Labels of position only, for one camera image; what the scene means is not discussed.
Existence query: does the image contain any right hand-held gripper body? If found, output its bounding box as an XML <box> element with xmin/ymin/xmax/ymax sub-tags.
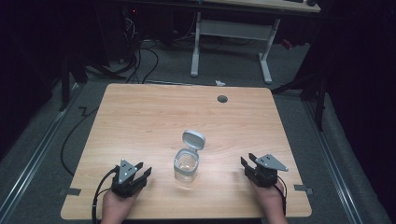
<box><xmin>244</xmin><ymin>153</ymin><xmax>290</xmax><ymax>189</ymax></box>

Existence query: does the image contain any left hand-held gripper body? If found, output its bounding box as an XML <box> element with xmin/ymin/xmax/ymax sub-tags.
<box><xmin>110</xmin><ymin>158</ymin><xmax>148</xmax><ymax>199</ymax></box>

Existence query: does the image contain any clear jar with grey lid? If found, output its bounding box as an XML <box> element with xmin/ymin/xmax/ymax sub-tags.
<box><xmin>173</xmin><ymin>129</ymin><xmax>206</xmax><ymax>183</ymax></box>

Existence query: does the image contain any person's left hand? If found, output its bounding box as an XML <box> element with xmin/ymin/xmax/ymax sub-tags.
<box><xmin>100</xmin><ymin>186</ymin><xmax>142</xmax><ymax>224</ymax></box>

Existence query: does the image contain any person's right hand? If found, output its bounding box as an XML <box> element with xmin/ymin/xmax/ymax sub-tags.
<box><xmin>249</xmin><ymin>179</ymin><xmax>290</xmax><ymax>224</ymax></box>

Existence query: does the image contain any black metal stand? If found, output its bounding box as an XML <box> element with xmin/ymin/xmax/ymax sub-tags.
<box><xmin>271</xmin><ymin>69</ymin><xmax>329</xmax><ymax>133</ymax></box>
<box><xmin>58</xmin><ymin>55</ymin><xmax>90</xmax><ymax>112</ymax></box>

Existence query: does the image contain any white-framed wooden desk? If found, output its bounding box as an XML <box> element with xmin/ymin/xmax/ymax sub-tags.
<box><xmin>190</xmin><ymin>0</ymin><xmax>322</xmax><ymax>85</ymax></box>

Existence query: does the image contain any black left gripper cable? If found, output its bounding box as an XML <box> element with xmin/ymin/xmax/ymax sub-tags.
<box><xmin>91</xmin><ymin>165</ymin><xmax>121</xmax><ymax>224</ymax></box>

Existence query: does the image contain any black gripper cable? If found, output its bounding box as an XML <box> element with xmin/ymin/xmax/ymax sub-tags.
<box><xmin>91</xmin><ymin>165</ymin><xmax>121</xmax><ymax>224</ymax></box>
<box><xmin>272</xmin><ymin>175</ymin><xmax>288</xmax><ymax>217</ymax></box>

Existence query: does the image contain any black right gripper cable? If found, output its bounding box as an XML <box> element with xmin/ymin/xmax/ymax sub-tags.
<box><xmin>272</xmin><ymin>175</ymin><xmax>288</xmax><ymax>217</ymax></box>

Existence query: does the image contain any black floor cable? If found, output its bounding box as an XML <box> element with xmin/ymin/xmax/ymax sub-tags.
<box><xmin>60</xmin><ymin>105</ymin><xmax>101</xmax><ymax>177</ymax></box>

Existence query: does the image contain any metal floor rail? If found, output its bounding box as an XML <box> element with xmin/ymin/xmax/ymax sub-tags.
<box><xmin>0</xmin><ymin>83</ymin><xmax>86</xmax><ymax>218</ymax></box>
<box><xmin>304</xmin><ymin>100</ymin><xmax>365</xmax><ymax>224</ymax></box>

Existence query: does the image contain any bundle of black cables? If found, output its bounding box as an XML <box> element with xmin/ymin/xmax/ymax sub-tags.
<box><xmin>121</xmin><ymin>15</ymin><xmax>160</xmax><ymax>85</ymax></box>

